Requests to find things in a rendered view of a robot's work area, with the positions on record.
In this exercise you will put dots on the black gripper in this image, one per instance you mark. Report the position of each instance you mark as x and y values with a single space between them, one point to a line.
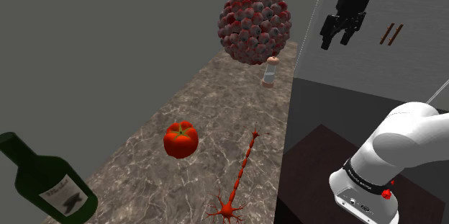
352 4

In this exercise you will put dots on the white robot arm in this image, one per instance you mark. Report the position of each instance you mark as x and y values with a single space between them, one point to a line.
393 146

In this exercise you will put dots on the clear salt shaker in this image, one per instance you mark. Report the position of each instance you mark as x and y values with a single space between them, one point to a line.
270 74

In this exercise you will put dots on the red grey eyeball sphere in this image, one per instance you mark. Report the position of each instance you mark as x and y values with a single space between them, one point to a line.
254 26

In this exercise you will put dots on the dark robot stand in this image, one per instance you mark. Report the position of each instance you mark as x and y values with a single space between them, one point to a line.
315 177

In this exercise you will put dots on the red tomato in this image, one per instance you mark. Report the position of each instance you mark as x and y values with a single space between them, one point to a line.
180 142

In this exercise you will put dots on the red neuron model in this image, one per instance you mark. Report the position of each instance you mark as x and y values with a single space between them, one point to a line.
228 209

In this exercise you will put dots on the green wine bottle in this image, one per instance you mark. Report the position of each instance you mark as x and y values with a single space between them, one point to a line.
49 184

